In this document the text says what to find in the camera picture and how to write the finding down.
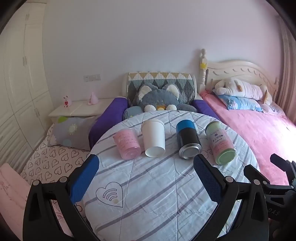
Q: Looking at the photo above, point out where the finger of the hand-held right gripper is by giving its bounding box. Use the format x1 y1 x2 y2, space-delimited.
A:
270 153 296 186
244 165 273 188

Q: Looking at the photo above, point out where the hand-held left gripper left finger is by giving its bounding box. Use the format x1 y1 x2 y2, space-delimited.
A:
23 154 100 241

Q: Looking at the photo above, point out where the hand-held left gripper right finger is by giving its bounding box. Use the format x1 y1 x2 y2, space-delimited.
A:
193 153 270 241

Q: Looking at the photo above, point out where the pink plastic cup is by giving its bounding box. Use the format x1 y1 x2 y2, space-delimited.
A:
113 128 142 160

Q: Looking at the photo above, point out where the white paper cup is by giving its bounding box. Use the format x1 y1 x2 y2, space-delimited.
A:
141 119 166 158

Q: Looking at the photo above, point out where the heart print bed sheet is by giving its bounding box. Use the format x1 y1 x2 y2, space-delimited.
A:
20 130 93 186

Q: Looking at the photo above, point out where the pink fleece bedspread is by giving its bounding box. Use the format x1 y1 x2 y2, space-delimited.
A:
200 91 296 186

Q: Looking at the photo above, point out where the green and pink canister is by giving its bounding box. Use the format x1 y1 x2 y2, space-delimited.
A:
205 121 236 165

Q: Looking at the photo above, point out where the grey flower pillow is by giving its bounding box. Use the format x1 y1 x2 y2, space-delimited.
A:
47 116 98 151

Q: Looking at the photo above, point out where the blue and black can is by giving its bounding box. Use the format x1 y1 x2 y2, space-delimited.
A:
176 120 202 160

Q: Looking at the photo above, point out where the pink printed pillow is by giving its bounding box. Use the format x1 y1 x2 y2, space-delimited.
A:
261 102 286 116

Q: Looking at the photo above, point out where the purple bed bumper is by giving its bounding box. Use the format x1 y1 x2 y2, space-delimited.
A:
193 99 221 121
89 97 128 149

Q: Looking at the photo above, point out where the white nightstand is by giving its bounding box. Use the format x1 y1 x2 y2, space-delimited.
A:
48 98 116 121

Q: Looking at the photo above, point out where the blue printed pillow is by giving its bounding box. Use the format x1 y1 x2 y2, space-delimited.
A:
217 94 264 113

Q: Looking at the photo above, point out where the light pink blanket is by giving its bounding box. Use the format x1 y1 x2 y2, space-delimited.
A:
0 163 73 241

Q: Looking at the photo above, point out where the pink cone toy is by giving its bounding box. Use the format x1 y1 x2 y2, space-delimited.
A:
88 91 99 105

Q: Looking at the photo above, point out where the white dog plush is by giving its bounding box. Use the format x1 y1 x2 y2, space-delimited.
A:
214 77 273 104

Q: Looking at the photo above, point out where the pink curtain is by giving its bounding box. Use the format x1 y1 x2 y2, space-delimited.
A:
276 16 296 124

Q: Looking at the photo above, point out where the grey cat plush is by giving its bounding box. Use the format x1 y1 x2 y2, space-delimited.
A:
133 84 197 112

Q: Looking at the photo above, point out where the cream wooden bed headboard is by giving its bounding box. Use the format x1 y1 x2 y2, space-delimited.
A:
200 49 279 103

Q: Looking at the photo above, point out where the white wardrobe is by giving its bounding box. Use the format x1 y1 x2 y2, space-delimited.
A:
0 0 55 172

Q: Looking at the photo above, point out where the diamond patterned headboard cover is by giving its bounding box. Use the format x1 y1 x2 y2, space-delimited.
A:
126 72 197 107

